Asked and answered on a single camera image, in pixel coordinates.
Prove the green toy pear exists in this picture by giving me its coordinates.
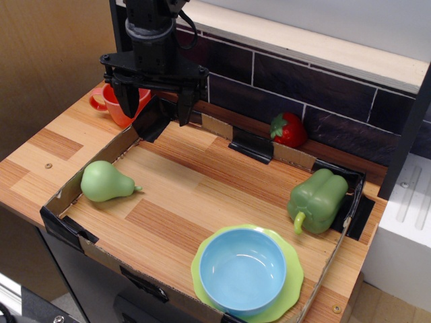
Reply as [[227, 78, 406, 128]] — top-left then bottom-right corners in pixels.
[[80, 161, 143, 203]]

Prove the light blue plastic bowl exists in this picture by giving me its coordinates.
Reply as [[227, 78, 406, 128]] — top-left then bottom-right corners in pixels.
[[199, 228, 288, 316]]

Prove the red toy strawberry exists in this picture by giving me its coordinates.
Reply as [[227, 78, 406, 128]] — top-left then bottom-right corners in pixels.
[[269, 112, 308, 148]]

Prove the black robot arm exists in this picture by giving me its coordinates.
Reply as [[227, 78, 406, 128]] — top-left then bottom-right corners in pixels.
[[100, 1, 209, 125]]

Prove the cardboard tray border with tape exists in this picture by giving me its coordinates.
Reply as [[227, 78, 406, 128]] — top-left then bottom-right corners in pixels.
[[40, 100, 373, 322]]

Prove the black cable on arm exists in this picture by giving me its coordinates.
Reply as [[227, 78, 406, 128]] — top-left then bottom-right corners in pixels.
[[174, 9, 199, 51]]

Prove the green toy bell pepper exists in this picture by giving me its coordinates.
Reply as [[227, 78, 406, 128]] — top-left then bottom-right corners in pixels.
[[287, 169, 348, 235]]

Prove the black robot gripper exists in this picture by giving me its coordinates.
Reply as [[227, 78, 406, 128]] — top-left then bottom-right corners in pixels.
[[100, 32, 209, 127]]

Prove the light green plastic plate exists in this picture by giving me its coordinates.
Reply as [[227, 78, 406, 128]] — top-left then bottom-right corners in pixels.
[[191, 224, 304, 322]]

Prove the pink plastic cup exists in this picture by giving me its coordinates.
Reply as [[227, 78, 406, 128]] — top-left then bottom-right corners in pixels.
[[89, 84, 152, 128]]

